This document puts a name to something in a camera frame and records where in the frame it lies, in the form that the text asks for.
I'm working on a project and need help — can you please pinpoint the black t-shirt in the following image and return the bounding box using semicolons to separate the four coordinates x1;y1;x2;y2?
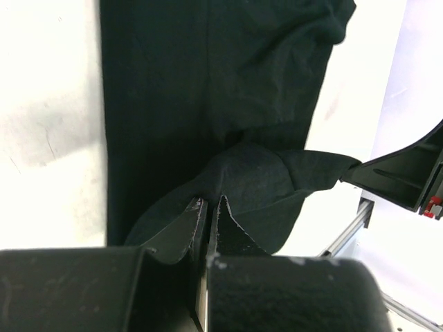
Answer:
100;1;359;253

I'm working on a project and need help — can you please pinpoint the aluminium frame rail right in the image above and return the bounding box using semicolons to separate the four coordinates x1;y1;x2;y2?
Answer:
320;199;442;331

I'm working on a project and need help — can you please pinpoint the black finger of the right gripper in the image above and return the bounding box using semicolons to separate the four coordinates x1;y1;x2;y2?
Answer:
341;123;442;212

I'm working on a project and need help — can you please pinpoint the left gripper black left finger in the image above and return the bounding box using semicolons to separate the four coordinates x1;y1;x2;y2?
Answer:
1;199;208;331

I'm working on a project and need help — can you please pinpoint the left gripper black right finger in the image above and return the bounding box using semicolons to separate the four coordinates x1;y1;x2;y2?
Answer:
207;196;391;331

